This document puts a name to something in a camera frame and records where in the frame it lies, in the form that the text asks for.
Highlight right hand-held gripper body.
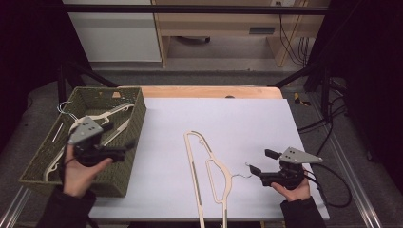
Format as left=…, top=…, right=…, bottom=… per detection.
left=259, top=146, right=323, bottom=191

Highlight black curtain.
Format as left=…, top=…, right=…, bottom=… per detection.
left=305, top=0, right=403, bottom=193
left=0, top=0, right=92, bottom=155

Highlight black floor cables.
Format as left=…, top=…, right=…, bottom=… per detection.
left=297, top=94, right=348, bottom=157

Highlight black horizontal bar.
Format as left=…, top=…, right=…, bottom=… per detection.
left=60, top=4, right=331, bottom=15

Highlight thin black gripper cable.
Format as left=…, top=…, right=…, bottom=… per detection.
left=59, top=143, right=78, bottom=185

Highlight hanging black cables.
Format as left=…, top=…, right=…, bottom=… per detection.
left=278, top=13, right=311, bottom=67

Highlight white table sheet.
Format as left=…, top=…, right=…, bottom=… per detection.
left=89, top=97, right=331, bottom=221

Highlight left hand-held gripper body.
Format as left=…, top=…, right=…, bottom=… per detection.
left=67, top=116, right=127, bottom=168

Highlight black metal stand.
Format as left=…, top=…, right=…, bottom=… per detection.
left=269, top=61, right=333, bottom=119
left=56, top=60, right=123, bottom=112

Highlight light wooden desk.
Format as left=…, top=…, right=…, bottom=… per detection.
left=151, top=0, right=331, bottom=68

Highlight aluminium rail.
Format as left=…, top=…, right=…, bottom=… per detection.
left=308, top=91, right=384, bottom=228
left=0, top=185, right=32, bottom=228

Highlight beige hanger with metal hook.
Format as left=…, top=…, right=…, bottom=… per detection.
left=183, top=129, right=255, bottom=228
left=42, top=101, right=136, bottom=183

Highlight white cabinet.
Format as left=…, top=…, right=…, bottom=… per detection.
left=61, top=0, right=163, bottom=64

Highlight green woven basket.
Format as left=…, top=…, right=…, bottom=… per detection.
left=18, top=85, right=147, bottom=198

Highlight yellow and black tool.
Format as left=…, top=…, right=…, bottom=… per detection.
left=293, top=92, right=312, bottom=107

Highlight person's left hand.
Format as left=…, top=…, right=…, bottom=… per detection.
left=62, top=143, right=114, bottom=200

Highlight person's right hand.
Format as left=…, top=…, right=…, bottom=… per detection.
left=270, top=177, right=312, bottom=203

